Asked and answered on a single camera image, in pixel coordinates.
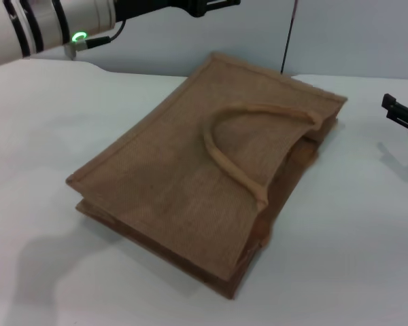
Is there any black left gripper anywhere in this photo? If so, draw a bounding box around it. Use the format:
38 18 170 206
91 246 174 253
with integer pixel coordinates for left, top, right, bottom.
114 0 241 23

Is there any brown jute handbag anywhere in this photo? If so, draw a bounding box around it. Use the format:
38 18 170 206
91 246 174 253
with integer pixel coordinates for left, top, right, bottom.
66 50 348 301

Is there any left arm connector cable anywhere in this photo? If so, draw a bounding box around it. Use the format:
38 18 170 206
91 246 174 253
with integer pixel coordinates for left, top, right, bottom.
64 18 127 57

